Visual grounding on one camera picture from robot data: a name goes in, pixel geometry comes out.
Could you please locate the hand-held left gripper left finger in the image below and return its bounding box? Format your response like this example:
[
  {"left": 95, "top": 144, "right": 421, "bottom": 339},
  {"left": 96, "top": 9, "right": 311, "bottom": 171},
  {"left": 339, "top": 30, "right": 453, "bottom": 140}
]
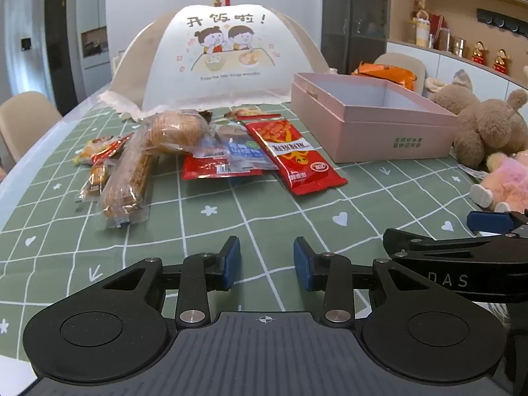
[{"left": 101, "top": 236, "right": 241, "bottom": 328}]

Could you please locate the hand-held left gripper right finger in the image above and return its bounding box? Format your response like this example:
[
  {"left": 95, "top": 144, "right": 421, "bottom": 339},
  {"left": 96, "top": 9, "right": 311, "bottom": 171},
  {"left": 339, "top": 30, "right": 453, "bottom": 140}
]
[{"left": 293, "top": 237, "right": 430, "bottom": 328}]

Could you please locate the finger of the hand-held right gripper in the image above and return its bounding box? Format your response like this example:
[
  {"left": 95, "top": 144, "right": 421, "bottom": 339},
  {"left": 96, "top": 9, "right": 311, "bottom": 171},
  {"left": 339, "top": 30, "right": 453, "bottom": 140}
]
[
  {"left": 467, "top": 210, "right": 528, "bottom": 236},
  {"left": 383, "top": 228, "right": 512, "bottom": 258}
]

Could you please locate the wide red snack packet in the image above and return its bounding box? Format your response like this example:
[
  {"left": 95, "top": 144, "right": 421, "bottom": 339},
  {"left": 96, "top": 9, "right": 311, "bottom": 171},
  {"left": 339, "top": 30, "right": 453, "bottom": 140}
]
[{"left": 181, "top": 153, "right": 265, "bottom": 181}]

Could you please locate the blue snack packet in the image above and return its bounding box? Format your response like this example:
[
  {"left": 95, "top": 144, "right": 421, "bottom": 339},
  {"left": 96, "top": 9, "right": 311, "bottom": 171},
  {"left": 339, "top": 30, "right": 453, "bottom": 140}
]
[{"left": 214, "top": 126, "right": 281, "bottom": 174}]

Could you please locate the long red snack packet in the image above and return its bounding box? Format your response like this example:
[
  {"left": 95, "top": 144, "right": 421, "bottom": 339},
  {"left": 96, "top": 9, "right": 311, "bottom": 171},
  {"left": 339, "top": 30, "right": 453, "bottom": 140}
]
[{"left": 243, "top": 119, "right": 349, "bottom": 196}]

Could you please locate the pink cardboard box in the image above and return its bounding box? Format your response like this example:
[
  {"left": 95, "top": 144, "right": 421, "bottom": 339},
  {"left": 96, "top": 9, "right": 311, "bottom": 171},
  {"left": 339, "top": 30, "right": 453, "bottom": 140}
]
[{"left": 291, "top": 72, "right": 458, "bottom": 163}]

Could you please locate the long bread clear packet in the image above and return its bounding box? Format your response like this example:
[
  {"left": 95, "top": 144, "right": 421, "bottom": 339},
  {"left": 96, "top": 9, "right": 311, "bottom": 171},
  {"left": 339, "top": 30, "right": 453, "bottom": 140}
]
[{"left": 99, "top": 132, "right": 159, "bottom": 230}]

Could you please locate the round bread clear packet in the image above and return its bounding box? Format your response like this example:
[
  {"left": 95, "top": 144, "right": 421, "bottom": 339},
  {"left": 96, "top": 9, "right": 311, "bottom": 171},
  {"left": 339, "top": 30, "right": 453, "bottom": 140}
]
[{"left": 140, "top": 109, "right": 215, "bottom": 156}]

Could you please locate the thin orange snack bar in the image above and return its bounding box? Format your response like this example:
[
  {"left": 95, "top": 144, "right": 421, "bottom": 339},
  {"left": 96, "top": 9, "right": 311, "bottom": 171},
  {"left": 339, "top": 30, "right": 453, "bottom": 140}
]
[{"left": 224, "top": 107, "right": 282, "bottom": 122}]

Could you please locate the small brown cake packet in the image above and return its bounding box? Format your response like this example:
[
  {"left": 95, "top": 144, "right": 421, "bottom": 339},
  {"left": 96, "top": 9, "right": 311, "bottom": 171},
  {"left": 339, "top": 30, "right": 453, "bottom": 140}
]
[{"left": 78, "top": 161, "right": 115, "bottom": 203}]

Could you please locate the small orange red snack packet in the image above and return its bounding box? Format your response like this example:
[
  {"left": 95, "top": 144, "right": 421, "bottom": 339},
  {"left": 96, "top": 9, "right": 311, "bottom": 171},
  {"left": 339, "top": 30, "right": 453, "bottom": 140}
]
[{"left": 73, "top": 133, "right": 133, "bottom": 166}]

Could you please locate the pink plush toy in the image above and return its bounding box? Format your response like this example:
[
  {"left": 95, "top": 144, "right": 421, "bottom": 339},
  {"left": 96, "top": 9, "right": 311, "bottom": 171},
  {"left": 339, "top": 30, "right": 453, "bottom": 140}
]
[{"left": 470, "top": 150, "right": 528, "bottom": 214}]

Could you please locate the green checked tablecloth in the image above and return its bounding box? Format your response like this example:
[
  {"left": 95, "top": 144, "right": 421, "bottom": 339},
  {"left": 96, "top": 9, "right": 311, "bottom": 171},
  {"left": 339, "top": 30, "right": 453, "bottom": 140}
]
[{"left": 0, "top": 101, "right": 510, "bottom": 382}]

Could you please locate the brown teddy bear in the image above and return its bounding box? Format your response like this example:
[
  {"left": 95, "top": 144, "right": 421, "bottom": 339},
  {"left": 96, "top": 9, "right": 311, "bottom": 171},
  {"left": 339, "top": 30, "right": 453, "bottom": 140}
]
[{"left": 429, "top": 70, "right": 528, "bottom": 170}]

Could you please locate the beige plaid plush toy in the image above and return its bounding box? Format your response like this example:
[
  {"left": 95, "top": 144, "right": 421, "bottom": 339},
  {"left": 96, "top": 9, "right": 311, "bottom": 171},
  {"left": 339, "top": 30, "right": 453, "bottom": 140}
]
[{"left": 425, "top": 69, "right": 474, "bottom": 100}]

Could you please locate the white sideboard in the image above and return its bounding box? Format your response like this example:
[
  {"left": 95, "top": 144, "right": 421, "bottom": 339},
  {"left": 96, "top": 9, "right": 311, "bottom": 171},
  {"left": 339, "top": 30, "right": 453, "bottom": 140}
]
[{"left": 385, "top": 40, "right": 528, "bottom": 102}]

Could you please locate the orange snack bag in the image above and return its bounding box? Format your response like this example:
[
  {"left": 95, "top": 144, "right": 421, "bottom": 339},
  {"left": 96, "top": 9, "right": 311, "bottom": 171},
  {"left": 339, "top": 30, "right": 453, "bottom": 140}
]
[{"left": 350, "top": 62, "right": 417, "bottom": 91}]

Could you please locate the beige dining chair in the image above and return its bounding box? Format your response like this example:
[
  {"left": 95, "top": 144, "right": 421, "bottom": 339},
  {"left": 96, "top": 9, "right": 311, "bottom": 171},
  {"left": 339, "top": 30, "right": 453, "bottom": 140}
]
[
  {"left": 373, "top": 53, "right": 426, "bottom": 95},
  {"left": 0, "top": 91, "right": 62, "bottom": 163}
]

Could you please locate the cartoon print mesh food cover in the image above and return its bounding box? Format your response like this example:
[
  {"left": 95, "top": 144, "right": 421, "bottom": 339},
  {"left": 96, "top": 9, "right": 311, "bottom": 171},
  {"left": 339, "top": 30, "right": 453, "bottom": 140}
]
[{"left": 99, "top": 3, "right": 331, "bottom": 122}]

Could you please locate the red gift box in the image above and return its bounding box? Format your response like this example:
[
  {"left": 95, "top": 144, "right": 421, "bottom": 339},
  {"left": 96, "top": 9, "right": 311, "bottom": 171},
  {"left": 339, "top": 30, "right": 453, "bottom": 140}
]
[{"left": 429, "top": 14, "right": 447, "bottom": 48}]

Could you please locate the doll figurine on yellow can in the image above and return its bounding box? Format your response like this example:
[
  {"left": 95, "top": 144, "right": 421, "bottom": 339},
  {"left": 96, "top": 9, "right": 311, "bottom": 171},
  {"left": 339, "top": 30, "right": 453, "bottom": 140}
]
[{"left": 410, "top": 0, "right": 432, "bottom": 48}]

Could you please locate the dark glass cabinet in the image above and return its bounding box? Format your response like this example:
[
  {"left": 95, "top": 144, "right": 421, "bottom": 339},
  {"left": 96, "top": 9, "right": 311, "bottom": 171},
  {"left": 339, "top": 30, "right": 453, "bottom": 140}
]
[{"left": 319, "top": 0, "right": 391, "bottom": 76}]

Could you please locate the dark doorway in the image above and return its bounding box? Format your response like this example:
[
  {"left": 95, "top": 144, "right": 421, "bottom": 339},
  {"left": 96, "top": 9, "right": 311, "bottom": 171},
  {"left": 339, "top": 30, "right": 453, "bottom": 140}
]
[{"left": 43, "top": 0, "right": 82, "bottom": 116}]

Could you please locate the tall white cabinet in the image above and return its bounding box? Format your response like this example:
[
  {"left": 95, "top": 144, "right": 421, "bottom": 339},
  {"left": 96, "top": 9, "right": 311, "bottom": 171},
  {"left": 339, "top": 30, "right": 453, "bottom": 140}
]
[{"left": 78, "top": 0, "right": 110, "bottom": 106}]

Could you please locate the black hook rail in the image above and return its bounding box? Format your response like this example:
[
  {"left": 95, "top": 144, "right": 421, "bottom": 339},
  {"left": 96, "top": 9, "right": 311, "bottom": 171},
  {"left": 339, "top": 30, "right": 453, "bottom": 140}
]
[{"left": 476, "top": 8, "right": 521, "bottom": 32}]

